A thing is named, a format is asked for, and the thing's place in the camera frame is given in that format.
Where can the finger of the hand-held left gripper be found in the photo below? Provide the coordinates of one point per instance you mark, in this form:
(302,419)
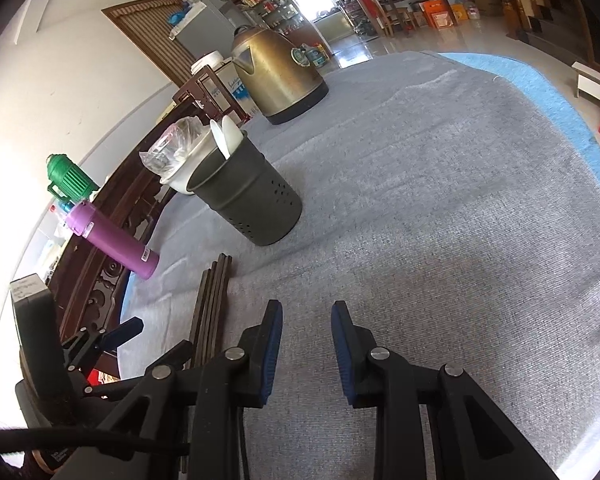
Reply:
(125,330)

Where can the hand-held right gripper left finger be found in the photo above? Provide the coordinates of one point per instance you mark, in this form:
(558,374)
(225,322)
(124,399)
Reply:
(272,345)

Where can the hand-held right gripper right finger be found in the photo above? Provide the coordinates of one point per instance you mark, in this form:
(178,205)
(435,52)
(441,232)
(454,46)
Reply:
(341,345)

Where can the black perforated utensil holder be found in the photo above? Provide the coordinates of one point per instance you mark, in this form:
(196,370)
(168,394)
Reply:
(260,200)

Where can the purple insulated bottle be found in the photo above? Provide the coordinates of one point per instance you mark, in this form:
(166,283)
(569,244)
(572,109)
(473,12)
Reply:
(110,242)

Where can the dark carved wooden bench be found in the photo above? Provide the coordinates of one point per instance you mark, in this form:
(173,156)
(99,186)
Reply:
(125,210)

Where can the white bowl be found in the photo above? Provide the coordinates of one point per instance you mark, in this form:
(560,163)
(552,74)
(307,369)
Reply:
(180,183)

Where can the green thermos jug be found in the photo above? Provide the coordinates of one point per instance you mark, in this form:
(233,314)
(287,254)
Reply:
(72,177)

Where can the grey towel mat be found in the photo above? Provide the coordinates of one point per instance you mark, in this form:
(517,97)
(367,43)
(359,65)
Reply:
(430,210)

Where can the clear plastic bag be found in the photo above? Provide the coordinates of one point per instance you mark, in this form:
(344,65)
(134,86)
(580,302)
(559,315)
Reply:
(172,145)

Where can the white plastic spoon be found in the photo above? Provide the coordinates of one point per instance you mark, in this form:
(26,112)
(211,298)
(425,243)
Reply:
(215,132)
(231,135)

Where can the dark wooden chair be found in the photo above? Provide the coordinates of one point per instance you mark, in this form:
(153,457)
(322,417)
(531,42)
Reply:
(190,87)

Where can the white carton with blue print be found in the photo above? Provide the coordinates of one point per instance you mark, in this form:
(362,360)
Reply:
(232,87)

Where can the gold electric kettle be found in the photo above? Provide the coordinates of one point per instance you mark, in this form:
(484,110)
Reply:
(280,75)

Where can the white bucket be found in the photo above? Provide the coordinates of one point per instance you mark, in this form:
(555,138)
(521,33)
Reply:
(207,61)

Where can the brown wooden door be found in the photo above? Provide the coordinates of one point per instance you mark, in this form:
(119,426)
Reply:
(150,35)

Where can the grey refrigerator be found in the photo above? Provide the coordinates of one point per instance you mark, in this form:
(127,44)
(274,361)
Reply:
(210,25)

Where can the orange box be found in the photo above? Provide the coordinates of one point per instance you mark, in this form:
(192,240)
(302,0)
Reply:
(437,14)

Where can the white step stool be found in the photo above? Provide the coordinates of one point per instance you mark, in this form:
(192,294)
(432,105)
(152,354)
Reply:
(590,82)

